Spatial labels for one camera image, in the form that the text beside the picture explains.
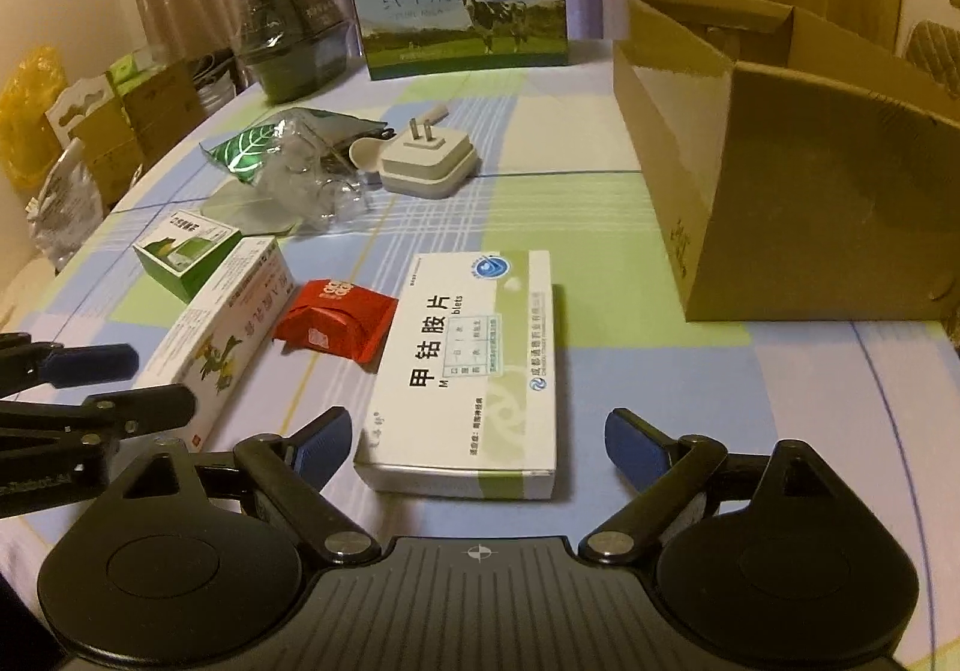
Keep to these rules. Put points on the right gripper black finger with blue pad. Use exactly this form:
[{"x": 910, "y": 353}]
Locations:
[
  {"x": 670, "y": 477},
  {"x": 289, "y": 473}
]

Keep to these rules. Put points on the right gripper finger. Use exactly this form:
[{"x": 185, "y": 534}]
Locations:
[
  {"x": 117, "y": 415},
  {"x": 25, "y": 363}
]

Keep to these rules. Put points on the long white orange medicine box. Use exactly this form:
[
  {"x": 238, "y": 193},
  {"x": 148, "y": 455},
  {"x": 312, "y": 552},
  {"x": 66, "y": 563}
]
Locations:
[{"x": 213, "y": 341}]

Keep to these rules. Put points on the large white medicine box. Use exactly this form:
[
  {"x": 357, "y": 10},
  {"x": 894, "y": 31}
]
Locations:
[{"x": 464, "y": 403}]

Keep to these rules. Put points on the white printed plastic bag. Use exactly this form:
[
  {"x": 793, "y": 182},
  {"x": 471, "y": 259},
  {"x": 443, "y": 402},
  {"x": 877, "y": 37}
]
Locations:
[{"x": 67, "y": 210}]

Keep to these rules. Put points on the red snack packet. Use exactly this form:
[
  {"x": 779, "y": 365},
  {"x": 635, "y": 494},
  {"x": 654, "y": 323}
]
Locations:
[{"x": 337, "y": 317}]

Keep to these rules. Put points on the small green white box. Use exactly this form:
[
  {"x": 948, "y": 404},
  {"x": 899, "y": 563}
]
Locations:
[{"x": 184, "y": 250}]

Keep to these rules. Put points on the yellow plastic bag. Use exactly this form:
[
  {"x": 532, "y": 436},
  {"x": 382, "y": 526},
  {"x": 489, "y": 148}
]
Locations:
[{"x": 29, "y": 145}]

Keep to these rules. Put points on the brown cardboard boxes on floor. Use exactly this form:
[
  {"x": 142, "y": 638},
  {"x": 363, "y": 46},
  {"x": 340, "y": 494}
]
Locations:
[{"x": 126, "y": 134}]

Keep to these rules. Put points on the clear crumpled plastic packaging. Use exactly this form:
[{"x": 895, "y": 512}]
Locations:
[{"x": 293, "y": 192}]

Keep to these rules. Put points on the large brown cardboard box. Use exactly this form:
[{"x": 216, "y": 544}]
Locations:
[{"x": 798, "y": 172}]

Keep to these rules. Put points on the white plastic spoon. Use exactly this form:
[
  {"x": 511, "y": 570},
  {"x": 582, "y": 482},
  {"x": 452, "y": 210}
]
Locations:
[{"x": 365, "y": 153}]

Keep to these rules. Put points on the green leaf print pouch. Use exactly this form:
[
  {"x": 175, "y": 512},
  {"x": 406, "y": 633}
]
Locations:
[{"x": 312, "y": 131}]

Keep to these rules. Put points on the white power adapter plug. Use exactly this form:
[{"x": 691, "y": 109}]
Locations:
[{"x": 427, "y": 161}]

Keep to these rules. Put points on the dark green instant noodle bowl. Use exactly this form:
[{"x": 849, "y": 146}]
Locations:
[{"x": 292, "y": 47}]

